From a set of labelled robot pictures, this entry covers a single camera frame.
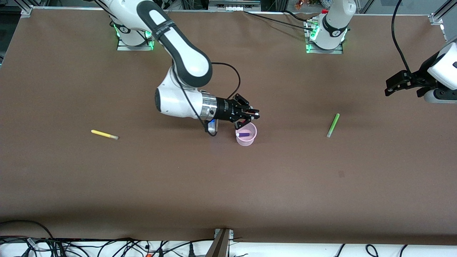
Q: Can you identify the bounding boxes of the black cable across table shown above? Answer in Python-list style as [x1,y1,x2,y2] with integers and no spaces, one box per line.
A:
[243,10,315,32]

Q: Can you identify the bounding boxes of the green marker pen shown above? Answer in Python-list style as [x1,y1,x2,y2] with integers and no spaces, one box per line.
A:
[326,113,340,138]

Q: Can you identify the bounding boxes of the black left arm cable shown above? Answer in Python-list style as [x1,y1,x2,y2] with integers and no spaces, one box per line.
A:
[391,0,412,74]

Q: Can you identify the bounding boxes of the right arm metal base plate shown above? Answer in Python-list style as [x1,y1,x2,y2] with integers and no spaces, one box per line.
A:
[117,25,156,51]

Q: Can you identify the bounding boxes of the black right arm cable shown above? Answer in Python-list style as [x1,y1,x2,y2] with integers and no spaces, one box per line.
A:
[179,62,241,133]

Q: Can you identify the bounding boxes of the black arched floor cable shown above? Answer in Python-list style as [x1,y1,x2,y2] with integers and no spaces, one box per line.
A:
[0,220,55,240]

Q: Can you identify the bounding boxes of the aluminium table edge bracket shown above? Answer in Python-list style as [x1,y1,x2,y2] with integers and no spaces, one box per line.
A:
[205,228,235,257]

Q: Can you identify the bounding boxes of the short black table cable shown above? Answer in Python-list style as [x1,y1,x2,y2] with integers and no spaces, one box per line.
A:
[284,10,312,23]

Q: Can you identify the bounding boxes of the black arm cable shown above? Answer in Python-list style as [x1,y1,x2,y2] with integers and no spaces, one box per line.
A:
[391,0,412,74]
[179,62,241,133]

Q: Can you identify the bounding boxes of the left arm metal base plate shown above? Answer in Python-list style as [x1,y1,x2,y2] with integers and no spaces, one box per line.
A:
[303,19,344,55]

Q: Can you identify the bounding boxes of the pink plastic cup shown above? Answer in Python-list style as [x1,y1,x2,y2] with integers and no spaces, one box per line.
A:
[235,122,257,146]

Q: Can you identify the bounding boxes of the yellow marker pen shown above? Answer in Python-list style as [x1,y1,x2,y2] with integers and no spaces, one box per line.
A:
[91,129,119,140]

